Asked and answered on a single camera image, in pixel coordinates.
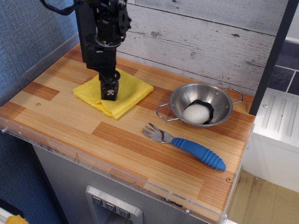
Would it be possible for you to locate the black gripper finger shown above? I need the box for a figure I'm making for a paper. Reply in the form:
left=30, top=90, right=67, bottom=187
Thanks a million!
left=109, top=80, right=119, bottom=101
left=100, top=80, right=110, bottom=100

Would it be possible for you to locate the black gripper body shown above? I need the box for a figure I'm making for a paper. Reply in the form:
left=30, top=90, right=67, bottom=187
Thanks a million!
left=85, top=35, right=120, bottom=82

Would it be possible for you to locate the yellow towel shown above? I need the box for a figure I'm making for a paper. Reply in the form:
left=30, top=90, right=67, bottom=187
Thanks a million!
left=73, top=69, right=154, bottom=119

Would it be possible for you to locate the steel colander bowl with handles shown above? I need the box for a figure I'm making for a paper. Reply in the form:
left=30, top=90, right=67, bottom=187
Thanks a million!
left=157, top=83, right=234, bottom=127

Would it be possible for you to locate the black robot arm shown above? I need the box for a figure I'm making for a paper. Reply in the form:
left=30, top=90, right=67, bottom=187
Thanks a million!
left=41, top=0, right=132, bottom=101

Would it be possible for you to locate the grey toy fridge cabinet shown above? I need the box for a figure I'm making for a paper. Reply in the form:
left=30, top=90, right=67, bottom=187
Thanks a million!
left=34, top=146, right=225, bottom=224

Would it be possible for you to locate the silver dispenser button panel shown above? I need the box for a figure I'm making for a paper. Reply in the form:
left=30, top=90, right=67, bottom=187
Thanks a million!
left=85, top=185, right=143, bottom=224

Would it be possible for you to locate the yellow object at corner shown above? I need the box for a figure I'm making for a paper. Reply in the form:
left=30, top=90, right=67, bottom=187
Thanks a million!
left=6, top=215, right=28, bottom=224

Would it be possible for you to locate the clear acrylic edge guard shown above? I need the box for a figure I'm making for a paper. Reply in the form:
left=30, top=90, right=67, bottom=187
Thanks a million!
left=0, top=116, right=229, bottom=224

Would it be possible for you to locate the white toy sink unit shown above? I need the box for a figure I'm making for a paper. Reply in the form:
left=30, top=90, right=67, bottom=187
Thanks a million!
left=242, top=88, right=299, bottom=192

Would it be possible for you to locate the dark left frame post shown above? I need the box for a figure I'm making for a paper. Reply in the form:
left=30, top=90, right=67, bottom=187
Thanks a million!
left=75, top=3, right=88, bottom=63

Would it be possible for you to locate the dark frame post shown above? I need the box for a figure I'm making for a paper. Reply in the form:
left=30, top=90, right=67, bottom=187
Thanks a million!
left=75, top=3, right=88, bottom=63
left=249, top=0, right=299, bottom=116

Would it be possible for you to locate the fork with blue handle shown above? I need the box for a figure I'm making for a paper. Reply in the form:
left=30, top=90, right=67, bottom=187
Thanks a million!
left=142, top=123, right=226, bottom=171

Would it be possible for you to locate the dark right frame post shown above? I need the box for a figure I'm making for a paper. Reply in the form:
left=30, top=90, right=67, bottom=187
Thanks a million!
left=249, top=0, right=299, bottom=116

